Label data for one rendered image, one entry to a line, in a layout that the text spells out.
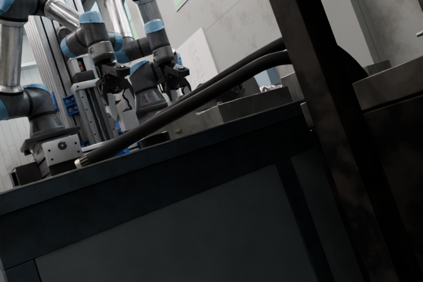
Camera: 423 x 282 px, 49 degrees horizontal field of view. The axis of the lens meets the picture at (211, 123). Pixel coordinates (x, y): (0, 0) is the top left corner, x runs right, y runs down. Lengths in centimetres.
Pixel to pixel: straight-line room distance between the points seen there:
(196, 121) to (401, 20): 270
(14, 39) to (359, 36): 270
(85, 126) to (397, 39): 253
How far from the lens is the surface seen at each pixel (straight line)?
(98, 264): 93
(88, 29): 155
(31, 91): 207
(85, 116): 220
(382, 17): 392
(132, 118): 147
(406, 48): 382
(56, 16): 189
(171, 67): 171
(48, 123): 204
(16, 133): 1017
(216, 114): 124
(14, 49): 194
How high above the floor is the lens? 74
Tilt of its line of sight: 4 degrees up
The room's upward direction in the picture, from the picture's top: 19 degrees counter-clockwise
